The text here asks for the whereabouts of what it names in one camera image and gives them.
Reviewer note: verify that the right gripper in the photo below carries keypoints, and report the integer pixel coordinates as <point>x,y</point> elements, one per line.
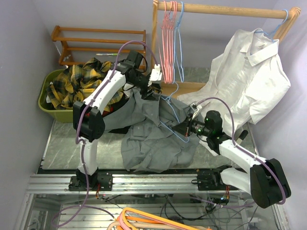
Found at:
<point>185,127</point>

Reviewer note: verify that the green laundry basket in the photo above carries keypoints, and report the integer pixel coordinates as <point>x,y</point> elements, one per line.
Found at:
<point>58,93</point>

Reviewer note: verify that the grey button shirt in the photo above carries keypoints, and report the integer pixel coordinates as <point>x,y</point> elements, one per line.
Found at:
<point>150,144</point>

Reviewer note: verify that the green white pen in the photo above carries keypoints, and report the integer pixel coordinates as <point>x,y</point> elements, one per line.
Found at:
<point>106,54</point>

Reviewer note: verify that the yellow plaid shirt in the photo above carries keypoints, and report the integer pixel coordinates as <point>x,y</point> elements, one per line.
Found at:
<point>89,76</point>

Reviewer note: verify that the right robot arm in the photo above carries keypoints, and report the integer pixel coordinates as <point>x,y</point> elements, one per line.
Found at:
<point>263,179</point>

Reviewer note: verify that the blue hanger holding white shirt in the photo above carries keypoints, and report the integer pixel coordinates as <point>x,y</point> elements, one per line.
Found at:
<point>273,32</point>

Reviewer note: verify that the orange pink hangers below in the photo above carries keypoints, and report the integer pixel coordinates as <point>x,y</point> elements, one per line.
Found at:
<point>133,219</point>

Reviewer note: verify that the black garment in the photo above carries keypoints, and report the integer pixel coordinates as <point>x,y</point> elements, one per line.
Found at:
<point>119,120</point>

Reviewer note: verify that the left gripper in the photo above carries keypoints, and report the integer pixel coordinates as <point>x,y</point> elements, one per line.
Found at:
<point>150,96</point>

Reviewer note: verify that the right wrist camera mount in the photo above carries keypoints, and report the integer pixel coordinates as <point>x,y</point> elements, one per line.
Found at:
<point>196,109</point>

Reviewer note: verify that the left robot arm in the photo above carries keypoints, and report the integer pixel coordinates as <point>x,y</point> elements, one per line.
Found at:
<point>88,116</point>

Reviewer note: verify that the wooden shoe rack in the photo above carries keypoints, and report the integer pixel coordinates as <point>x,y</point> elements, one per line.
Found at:
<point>80,44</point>

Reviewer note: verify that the pink wire hangers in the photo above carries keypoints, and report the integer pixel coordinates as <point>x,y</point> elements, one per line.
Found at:
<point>167,33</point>

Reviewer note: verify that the aluminium mounting rail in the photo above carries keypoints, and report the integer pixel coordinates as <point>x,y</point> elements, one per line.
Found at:
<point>119,182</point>

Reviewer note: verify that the white hanging shirt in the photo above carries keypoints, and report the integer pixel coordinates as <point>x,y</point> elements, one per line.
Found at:
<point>245,83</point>

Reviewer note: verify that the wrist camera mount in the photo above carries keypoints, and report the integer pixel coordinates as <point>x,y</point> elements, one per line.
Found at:
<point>156,74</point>
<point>196,109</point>

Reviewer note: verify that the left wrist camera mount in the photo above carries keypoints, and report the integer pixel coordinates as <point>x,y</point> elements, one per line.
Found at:
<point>156,74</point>

